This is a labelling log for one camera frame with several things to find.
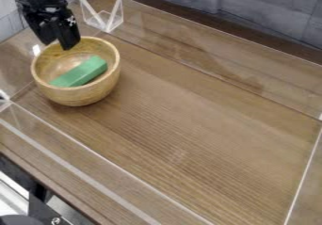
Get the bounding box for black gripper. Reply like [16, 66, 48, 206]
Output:
[16, 0, 80, 50]

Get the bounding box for green rectangular block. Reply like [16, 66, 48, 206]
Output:
[50, 56, 108, 88]

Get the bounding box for wooden bowl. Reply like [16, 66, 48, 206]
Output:
[31, 36, 120, 106]

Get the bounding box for clear acrylic corner bracket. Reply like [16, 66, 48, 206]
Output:
[79, 0, 125, 33]

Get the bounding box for clear acrylic wall panel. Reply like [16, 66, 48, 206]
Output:
[0, 91, 215, 225]

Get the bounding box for black metal bracket with bolt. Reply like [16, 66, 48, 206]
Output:
[28, 194, 74, 225]

